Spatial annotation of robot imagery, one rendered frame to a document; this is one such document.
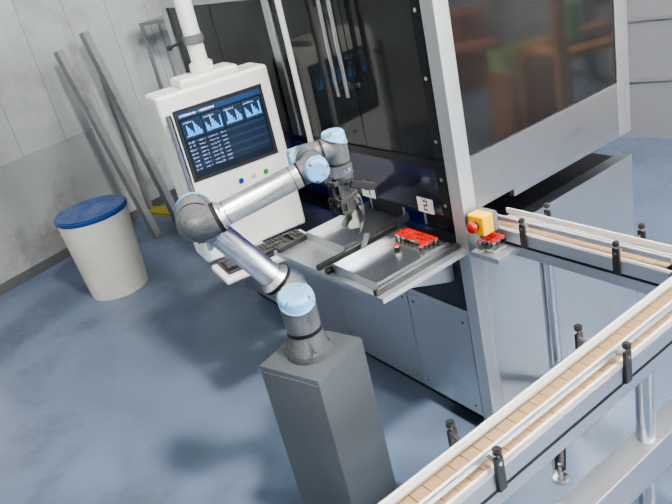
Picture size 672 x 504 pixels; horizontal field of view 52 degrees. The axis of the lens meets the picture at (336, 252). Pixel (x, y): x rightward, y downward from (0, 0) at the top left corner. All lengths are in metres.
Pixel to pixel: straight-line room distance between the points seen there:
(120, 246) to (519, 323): 2.99
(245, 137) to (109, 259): 2.18
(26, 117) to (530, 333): 4.36
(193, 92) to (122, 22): 3.71
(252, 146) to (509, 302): 1.26
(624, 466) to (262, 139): 1.91
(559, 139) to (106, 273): 3.28
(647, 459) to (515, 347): 0.90
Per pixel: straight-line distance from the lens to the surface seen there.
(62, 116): 6.19
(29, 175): 6.02
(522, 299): 2.84
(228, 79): 3.00
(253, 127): 3.05
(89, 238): 4.92
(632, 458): 2.15
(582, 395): 1.74
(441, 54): 2.30
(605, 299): 3.33
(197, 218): 2.05
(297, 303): 2.16
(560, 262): 2.42
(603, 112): 3.02
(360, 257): 2.62
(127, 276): 5.07
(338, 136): 2.17
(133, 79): 6.62
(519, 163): 2.65
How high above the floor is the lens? 2.03
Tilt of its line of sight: 25 degrees down
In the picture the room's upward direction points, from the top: 13 degrees counter-clockwise
